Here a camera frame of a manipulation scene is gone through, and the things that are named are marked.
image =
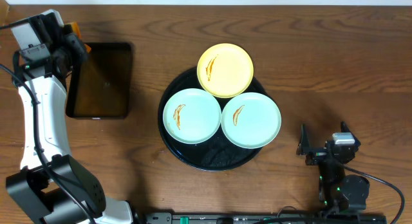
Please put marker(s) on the yellow dirty plate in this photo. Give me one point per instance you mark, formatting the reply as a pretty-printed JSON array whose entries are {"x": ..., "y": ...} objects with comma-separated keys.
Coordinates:
[{"x": 225, "y": 70}]

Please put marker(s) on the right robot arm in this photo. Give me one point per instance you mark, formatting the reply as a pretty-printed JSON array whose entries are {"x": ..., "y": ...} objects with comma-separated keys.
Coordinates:
[{"x": 338, "y": 191}]

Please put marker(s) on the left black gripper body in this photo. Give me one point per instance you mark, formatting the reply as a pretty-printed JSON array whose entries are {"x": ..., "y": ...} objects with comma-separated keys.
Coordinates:
[{"x": 74, "y": 44}]

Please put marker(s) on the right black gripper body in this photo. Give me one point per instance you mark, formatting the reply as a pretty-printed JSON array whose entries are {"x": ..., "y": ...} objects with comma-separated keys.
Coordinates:
[{"x": 317, "y": 156}]

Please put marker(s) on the pale green plate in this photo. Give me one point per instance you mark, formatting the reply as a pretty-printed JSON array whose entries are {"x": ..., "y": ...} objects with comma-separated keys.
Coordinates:
[
  {"x": 251, "y": 120},
  {"x": 191, "y": 116}
]

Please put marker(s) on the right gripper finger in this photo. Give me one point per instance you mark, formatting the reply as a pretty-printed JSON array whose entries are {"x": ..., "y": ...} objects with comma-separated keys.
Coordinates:
[
  {"x": 349, "y": 129},
  {"x": 303, "y": 147}
]

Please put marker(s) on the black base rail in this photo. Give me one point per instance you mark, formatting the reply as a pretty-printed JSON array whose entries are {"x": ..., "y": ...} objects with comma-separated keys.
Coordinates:
[{"x": 289, "y": 217}]

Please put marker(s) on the orange green scrub sponge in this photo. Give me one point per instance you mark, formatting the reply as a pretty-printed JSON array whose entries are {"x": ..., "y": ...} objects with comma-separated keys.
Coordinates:
[{"x": 76, "y": 30}]

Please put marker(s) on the round black serving tray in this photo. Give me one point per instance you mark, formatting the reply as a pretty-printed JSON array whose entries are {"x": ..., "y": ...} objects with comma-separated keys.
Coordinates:
[{"x": 217, "y": 153}]

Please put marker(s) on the black rectangular water tray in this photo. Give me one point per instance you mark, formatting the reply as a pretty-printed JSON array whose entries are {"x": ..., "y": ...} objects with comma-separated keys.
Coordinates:
[{"x": 100, "y": 86}]

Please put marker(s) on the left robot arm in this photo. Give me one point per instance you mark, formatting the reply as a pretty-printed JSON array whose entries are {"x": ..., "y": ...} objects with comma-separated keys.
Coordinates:
[{"x": 51, "y": 186}]

